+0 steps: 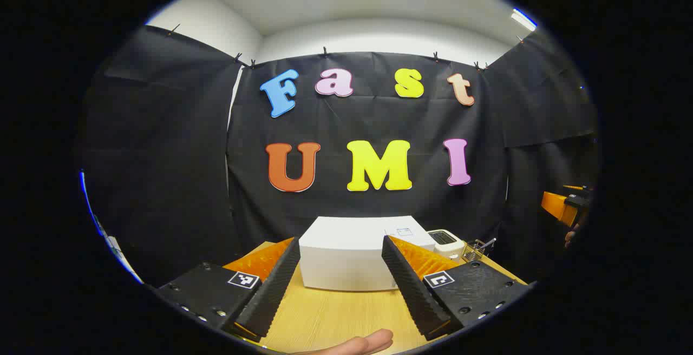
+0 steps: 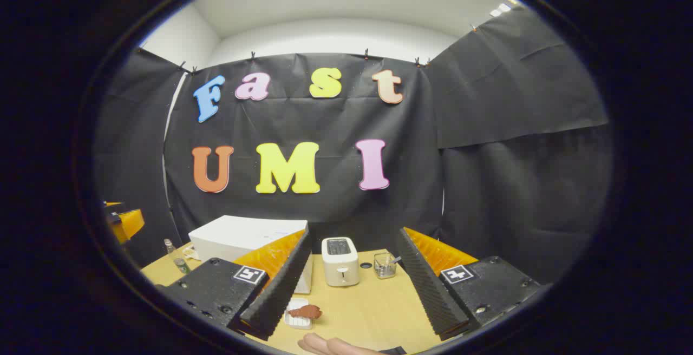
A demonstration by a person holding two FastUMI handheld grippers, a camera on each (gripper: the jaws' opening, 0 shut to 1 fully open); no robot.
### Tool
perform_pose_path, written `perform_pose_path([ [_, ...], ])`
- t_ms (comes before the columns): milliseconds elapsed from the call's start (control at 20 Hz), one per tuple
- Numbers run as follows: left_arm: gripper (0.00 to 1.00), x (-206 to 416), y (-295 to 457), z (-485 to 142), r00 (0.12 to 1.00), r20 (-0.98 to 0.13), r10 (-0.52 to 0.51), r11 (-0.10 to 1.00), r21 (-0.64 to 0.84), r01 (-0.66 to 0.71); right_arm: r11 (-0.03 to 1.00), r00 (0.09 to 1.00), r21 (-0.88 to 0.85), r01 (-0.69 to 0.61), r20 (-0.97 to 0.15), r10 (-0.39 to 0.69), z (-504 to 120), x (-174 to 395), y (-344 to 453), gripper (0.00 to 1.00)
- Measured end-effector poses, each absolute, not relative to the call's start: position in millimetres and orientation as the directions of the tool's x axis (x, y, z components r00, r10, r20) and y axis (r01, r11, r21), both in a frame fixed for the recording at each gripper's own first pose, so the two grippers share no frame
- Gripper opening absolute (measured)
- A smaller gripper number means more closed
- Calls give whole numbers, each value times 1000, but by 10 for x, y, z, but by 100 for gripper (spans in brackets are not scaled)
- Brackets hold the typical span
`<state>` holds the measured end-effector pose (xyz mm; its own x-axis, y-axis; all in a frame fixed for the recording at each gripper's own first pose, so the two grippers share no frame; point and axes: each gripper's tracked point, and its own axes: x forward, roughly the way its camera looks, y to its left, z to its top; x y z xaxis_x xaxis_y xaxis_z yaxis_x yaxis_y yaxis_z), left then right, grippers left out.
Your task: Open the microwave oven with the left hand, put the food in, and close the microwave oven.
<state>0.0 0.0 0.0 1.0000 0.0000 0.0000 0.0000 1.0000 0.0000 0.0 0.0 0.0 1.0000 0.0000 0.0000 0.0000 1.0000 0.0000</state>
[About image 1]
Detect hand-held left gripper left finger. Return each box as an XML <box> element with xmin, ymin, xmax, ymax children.
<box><xmin>156</xmin><ymin>236</ymin><xmax>302</xmax><ymax>344</ymax></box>

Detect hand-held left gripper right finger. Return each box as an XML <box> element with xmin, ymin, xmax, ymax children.
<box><xmin>381</xmin><ymin>235</ymin><xmax>535</xmax><ymax>341</ymax></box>

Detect white microwave oven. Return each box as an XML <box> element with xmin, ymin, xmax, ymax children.
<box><xmin>299</xmin><ymin>215</ymin><xmax>436</xmax><ymax>292</ymax></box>

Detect cream toaster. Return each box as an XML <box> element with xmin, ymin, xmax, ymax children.
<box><xmin>427</xmin><ymin>229</ymin><xmax>466</xmax><ymax>261</ymax></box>

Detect black backdrop cloth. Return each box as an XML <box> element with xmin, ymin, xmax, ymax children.
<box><xmin>81</xmin><ymin>25</ymin><xmax>599</xmax><ymax>288</ymax></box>

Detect ceiling light panel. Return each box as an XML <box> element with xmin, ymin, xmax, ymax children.
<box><xmin>512</xmin><ymin>9</ymin><xmax>538</xmax><ymax>32</ymax></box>

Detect wire utensil holder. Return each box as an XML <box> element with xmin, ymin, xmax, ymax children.
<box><xmin>461</xmin><ymin>240</ymin><xmax>488</xmax><ymax>262</ymax></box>

